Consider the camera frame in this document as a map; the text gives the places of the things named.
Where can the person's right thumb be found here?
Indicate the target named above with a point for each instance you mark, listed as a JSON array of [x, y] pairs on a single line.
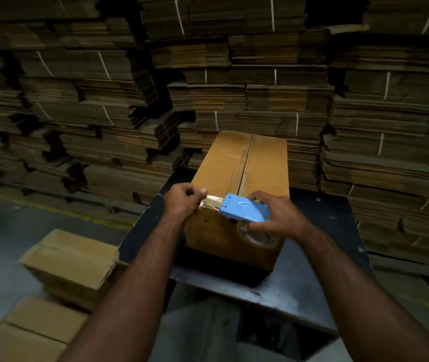
[[256, 226]]

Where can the person's left forearm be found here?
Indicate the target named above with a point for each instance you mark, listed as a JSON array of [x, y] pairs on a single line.
[[131, 297]]

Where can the stacks of flattened cardboard boxes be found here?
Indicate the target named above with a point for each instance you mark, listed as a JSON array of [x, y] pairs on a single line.
[[214, 90]]

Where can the person's left hand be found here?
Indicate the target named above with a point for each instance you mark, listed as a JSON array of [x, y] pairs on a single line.
[[178, 201]]

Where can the clear packing tape roll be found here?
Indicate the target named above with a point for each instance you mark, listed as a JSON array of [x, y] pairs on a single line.
[[257, 235]]

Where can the person's left thumb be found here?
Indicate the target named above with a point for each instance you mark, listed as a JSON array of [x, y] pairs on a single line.
[[199, 199]]

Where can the person's right forearm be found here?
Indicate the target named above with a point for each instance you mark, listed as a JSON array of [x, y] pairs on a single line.
[[365, 297]]

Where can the blue tape dispenser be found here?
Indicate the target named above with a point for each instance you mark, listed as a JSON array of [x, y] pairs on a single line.
[[242, 209]]

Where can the tall brown cardboard box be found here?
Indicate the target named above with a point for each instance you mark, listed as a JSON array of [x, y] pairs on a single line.
[[237, 192]]

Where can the black metal work table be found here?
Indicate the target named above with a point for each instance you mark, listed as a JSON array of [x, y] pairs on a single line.
[[274, 267]]

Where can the closed brown cardboard box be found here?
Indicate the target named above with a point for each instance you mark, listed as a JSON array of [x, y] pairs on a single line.
[[29, 331], [71, 265]]

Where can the person's right hand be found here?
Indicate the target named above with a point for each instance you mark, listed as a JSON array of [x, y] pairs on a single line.
[[280, 216]]

